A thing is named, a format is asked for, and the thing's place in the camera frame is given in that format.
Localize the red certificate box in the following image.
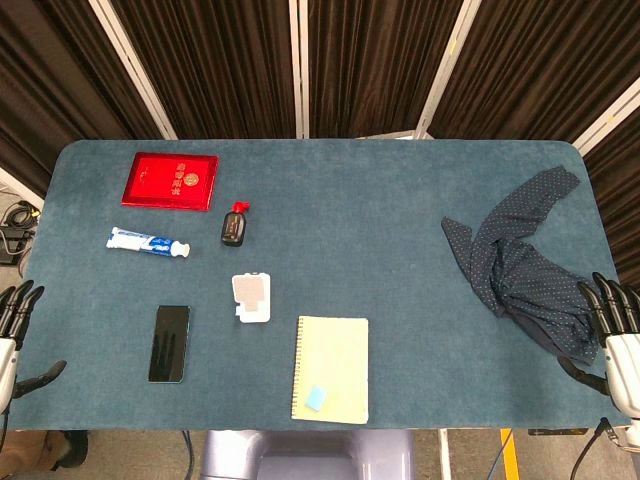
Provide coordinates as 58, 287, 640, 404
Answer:
120, 151, 220, 213

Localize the blue white toothpaste tube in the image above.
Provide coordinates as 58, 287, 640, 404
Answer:
105, 226, 192, 259

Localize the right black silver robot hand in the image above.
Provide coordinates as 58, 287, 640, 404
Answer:
557, 272, 640, 419

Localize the grey robot torso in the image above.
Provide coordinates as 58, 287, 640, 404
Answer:
199, 428, 416, 480

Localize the spiral notebook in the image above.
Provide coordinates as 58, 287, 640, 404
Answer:
291, 314, 370, 426

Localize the black smartphone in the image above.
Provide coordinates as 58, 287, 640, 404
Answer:
147, 304, 192, 385

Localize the white phone stand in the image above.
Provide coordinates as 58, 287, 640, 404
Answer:
231, 271, 274, 325

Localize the blue table mat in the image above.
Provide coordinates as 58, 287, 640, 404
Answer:
8, 138, 626, 431

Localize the dark brown curtain panel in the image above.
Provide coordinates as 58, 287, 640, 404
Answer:
0, 0, 166, 199
583, 107, 640, 291
428, 0, 640, 141
305, 0, 467, 139
106, 0, 304, 140

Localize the white table leg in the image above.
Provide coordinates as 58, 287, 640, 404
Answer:
437, 428, 453, 480

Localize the navy dotted cloth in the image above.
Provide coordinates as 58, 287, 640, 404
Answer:
440, 166, 601, 365

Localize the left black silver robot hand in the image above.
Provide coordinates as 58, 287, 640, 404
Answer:
0, 279, 68, 416

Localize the blue eraser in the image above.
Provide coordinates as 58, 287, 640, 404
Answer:
304, 384, 329, 412

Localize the black ink bottle red cap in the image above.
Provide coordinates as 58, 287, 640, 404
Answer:
220, 200, 251, 248

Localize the black cable bundle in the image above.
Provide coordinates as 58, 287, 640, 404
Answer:
0, 198, 42, 266

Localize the white screen frame post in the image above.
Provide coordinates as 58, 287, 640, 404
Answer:
291, 0, 312, 140
416, 0, 482, 140
88, 0, 179, 140
572, 91, 640, 154

